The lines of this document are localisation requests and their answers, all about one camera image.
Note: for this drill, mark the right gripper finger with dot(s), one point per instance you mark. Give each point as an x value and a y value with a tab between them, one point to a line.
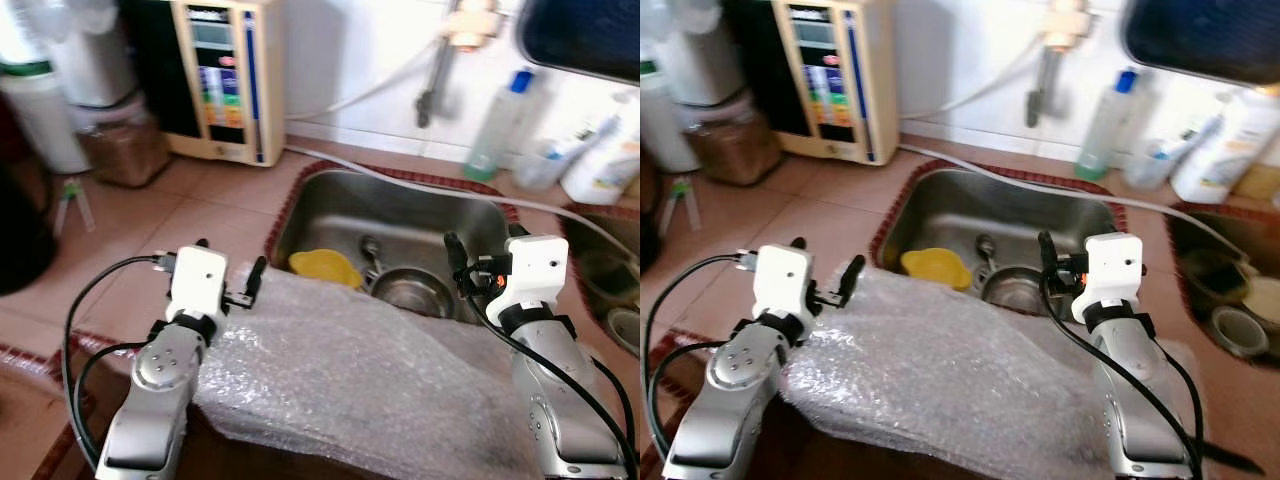
1047	254
456	255
1107	231
519	233

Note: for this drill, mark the stainless steel bowl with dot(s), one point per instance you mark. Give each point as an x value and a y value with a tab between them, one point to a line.
410	290
1015	290

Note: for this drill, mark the clear plastic cup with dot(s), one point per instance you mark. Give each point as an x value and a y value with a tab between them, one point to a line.
1150	172
540	172

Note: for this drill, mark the dark bowl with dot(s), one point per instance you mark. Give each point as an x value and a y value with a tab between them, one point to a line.
600	272
1215	272

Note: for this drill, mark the clear bottle blue cap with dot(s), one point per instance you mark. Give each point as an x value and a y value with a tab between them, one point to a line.
495	135
1105	135

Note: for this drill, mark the white detergent bottle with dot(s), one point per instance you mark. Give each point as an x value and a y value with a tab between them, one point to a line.
600	165
1225	150

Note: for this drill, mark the clear container brown contents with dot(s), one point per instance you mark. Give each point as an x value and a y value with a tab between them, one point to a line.
735	155
125	155

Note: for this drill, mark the white toothpaste tube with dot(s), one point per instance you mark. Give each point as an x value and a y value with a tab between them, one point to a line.
1195	135
585	135

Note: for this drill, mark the green capped clear stick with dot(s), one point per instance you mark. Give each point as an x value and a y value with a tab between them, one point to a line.
82	198
686	198
68	195
670	195

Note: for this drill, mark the yellow sponge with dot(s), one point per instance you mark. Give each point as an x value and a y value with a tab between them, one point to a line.
1258	183
632	188

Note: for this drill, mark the clear bubble wrap sheet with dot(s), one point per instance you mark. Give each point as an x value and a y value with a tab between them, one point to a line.
350	380
950	380

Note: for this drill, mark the round steel cup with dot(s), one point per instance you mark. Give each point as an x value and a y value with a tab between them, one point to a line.
1240	335
625	330

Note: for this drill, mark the white cup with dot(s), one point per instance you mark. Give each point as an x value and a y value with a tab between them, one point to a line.
1262	300

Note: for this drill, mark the white jug green lid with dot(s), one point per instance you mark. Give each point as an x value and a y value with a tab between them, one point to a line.
45	130
665	130

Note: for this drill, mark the black kettle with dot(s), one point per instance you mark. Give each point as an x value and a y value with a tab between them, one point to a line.
20	240

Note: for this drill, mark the beige water ionizer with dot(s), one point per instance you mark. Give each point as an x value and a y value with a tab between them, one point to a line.
265	70
880	70

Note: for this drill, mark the white filter canister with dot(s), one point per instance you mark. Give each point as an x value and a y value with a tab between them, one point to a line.
95	65
700	65

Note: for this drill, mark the black pan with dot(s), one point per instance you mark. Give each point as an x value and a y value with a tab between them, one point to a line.
1200	35
580	35

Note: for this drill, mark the white plastic bottle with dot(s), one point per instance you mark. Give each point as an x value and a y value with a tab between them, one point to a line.
20	35

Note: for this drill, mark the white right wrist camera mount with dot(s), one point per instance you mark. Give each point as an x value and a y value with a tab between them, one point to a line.
1110	275
535	275

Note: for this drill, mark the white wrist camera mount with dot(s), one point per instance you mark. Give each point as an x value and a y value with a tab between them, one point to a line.
535	275
782	285
197	285
1110	275

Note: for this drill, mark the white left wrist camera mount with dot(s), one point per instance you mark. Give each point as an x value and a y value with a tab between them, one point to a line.
782	285
197	285

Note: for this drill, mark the metal wall faucet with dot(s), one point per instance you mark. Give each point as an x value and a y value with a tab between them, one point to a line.
1045	85
437	80

